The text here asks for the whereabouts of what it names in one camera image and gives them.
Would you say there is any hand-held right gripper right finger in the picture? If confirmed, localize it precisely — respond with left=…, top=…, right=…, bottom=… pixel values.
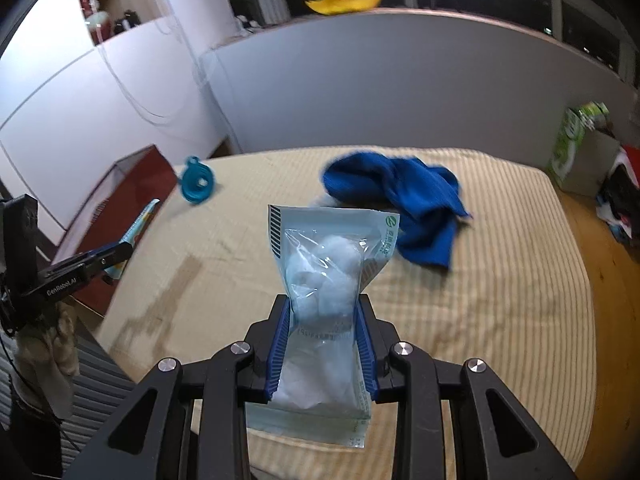
left=354, top=294, right=578, bottom=480

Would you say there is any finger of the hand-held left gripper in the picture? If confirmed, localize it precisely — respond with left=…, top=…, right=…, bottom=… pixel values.
left=80, top=250, right=133, bottom=283
left=75, top=243, right=133, bottom=263

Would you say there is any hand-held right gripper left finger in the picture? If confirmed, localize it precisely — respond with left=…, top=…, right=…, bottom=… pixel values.
left=70, top=294, right=293, bottom=480

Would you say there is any small light blue tube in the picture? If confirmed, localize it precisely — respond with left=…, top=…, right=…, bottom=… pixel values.
left=102, top=199, right=161, bottom=283

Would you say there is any clear cotton ball packet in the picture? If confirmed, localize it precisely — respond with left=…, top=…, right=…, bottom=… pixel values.
left=245, top=204, right=402, bottom=448

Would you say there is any red-brown storage box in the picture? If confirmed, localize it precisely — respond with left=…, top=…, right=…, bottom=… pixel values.
left=37, top=144, right=178, bottom=318

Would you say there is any teal silicone funnel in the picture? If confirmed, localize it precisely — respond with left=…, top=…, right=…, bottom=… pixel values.
left=179, top=156, right=218, bottom=206

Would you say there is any grey ribbed surface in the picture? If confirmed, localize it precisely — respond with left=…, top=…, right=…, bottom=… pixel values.
left=0, top=340, right=138, bottom=480

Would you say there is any white built-in cabinet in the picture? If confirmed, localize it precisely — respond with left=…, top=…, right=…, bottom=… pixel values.
left=0, top=0, right=236, bottom=241

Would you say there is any striped beige bed sheet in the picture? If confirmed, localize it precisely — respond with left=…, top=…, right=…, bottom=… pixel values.
left=95, top=146, right=598, bottom=476

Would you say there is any blue towel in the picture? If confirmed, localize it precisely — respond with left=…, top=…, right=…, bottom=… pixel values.
left=320, top=150, right=473, bottom=268

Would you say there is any red white container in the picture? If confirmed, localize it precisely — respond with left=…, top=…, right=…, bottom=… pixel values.
left=82, top=7, right=111, bottom=43

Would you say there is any small black appliance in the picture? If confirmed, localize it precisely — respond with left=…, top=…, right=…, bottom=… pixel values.
left=114, top=9, right=140, bottom=35

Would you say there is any green white paper pack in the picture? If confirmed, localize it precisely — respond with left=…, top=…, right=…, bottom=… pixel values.
left=547, top=101, right=611, bottom=183

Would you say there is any pile of clothes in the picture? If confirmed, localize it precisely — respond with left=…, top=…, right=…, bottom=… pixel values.
left=595, top=160, right=640, bottom=247

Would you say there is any grey cardboard box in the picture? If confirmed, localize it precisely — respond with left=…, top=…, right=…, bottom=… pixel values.
left=567, top=127, right=623, bottom=198

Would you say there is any red cloth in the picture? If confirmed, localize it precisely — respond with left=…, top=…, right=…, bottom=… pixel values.
left=617, top=145, right=640, bottom=177

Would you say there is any yellow fruit bowl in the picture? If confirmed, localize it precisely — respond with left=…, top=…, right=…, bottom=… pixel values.
left=305, top=0, right=382, bottom=16

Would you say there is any white cable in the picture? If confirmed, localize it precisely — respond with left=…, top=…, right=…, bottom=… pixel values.
left=75, top=0, right=241, bottom=156

